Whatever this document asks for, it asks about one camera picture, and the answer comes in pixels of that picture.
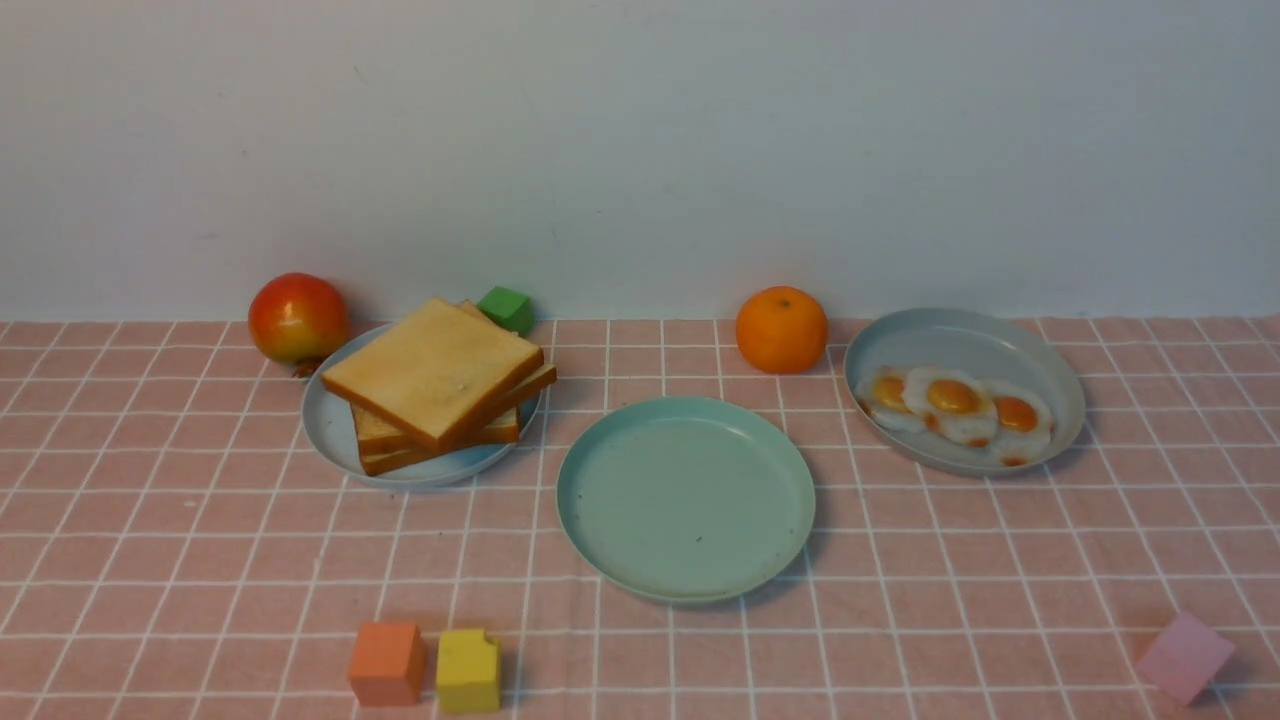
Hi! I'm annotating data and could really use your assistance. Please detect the toast slice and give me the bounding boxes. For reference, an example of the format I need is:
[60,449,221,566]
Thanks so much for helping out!
[349,404,521,455]
[456,301,557,419]
[357,438,471,477]
[319,299,495,451]

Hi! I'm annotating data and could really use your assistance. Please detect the fried egg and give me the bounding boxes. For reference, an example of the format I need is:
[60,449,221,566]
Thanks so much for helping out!
[852,366,927,434]
[980,378,1055,468]
[902,365,998,448]

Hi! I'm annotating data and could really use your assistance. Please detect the green cube block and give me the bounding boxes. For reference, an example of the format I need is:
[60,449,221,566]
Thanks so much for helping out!
[476,286,535,337]

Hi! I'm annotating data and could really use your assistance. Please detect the teal center plate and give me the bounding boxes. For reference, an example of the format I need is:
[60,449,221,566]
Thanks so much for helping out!
[556,396,817,605]

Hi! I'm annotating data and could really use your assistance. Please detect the orange fruit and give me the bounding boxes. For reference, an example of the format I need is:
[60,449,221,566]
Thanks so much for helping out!
[733,286,829,374]

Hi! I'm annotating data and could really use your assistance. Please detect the light blue bread plate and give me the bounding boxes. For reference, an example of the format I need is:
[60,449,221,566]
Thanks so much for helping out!
[302,325,541,492]

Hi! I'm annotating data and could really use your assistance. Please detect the grey blue egg plate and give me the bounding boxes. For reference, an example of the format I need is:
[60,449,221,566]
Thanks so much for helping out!
[844,307,1085,478]

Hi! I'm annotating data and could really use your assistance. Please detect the red yellow apple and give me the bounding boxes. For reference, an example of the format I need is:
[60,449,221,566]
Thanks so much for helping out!
[248,272,351,378]

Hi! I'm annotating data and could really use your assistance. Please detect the yellow notched block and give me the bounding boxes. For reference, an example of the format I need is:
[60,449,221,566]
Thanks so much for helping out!
[435,628,502,715]

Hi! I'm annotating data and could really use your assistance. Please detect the orange cube block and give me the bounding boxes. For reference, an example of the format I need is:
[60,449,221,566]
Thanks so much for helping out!
[347,623,428,708]

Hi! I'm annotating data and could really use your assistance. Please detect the pink checkered tablecloth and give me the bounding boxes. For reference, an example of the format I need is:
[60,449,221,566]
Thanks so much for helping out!
[1,316,1279,719]

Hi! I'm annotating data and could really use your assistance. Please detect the pink cube block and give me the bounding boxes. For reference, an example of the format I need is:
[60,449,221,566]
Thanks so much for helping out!
[1135,612,1236,706]

